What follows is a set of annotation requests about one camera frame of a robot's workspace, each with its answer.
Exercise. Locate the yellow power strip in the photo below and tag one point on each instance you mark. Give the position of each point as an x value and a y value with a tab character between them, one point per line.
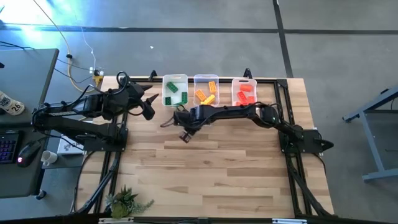
98	77

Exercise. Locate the white object with black print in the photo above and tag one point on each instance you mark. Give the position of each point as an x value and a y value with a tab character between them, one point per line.
11	105

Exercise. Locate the green succulent plant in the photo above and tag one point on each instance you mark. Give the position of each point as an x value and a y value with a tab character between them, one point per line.
122	203

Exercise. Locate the white plastic bin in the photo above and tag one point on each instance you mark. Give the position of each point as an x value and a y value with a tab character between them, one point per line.
178	80
236	85

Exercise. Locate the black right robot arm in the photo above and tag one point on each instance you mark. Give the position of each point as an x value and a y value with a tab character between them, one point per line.
233	110

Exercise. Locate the dark grey desk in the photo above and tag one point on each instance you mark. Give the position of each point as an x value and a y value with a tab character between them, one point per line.
18	180

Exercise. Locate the white paper sheet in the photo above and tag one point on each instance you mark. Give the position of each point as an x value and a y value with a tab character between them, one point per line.
66	146

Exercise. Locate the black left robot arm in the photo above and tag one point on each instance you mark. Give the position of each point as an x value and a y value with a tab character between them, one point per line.
93	102

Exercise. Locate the black computer mouse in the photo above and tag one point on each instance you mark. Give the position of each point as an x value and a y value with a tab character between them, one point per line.
28	154

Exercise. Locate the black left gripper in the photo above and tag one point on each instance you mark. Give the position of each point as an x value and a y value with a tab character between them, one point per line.
122	99

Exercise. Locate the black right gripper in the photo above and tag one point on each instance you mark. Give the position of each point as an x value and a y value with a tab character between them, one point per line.
188	119

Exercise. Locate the green building block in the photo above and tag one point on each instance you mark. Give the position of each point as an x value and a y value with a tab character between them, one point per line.
172	87
168	100
183	98

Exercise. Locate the white cup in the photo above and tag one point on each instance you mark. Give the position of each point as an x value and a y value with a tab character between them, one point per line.
48	157

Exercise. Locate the orange-yellow building block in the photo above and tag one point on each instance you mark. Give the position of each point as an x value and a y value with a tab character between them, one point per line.
200	95
212	87
208	99

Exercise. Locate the grey metal table frame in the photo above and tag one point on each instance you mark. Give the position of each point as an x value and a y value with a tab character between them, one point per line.
373	143

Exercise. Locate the black backlit keyboard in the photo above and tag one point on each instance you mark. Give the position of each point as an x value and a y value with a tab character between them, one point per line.
7	147

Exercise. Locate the clear plastic bin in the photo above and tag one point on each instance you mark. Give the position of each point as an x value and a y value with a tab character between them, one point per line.
199	82

